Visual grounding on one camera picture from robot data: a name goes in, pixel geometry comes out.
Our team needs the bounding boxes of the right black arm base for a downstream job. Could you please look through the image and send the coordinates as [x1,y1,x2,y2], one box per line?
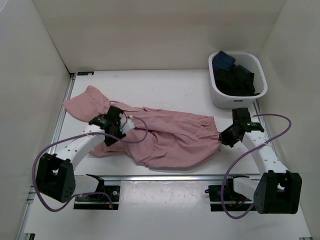
[204,185,253,212]

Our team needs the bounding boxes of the blue folded garment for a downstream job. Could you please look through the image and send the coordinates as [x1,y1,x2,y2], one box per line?
[212,51,251,73]

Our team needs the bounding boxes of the purple cable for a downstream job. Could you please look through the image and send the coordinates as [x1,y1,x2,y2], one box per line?
[32,99,148,213]
[221,112,293,220]

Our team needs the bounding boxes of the pink trousers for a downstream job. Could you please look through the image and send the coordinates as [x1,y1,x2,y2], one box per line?
[63,85,221,169]

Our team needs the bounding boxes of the black folded garment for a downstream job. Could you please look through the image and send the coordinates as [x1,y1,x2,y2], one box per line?
[213,65,260,97]

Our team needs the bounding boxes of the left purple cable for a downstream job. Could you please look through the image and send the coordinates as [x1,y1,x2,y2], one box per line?
[32,99,148,213]

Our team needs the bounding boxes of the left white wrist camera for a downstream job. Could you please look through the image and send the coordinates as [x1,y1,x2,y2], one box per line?
[120,115,135,134]

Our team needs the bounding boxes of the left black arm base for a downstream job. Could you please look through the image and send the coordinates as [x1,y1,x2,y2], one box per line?
[73,174,121,211]

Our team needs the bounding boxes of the white plastic laundry basket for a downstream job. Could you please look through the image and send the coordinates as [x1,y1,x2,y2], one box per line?
[208,51,268,109]

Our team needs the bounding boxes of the small dark label sticker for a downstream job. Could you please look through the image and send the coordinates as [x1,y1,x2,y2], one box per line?
[77,71,95,76]

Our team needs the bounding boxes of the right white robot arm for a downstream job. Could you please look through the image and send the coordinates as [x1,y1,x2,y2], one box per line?
[219,107,302,220]

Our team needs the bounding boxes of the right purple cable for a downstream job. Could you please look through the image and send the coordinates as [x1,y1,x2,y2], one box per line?
[221,112,293,220]

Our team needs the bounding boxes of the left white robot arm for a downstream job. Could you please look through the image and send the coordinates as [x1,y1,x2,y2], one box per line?
[33,106,129,203]

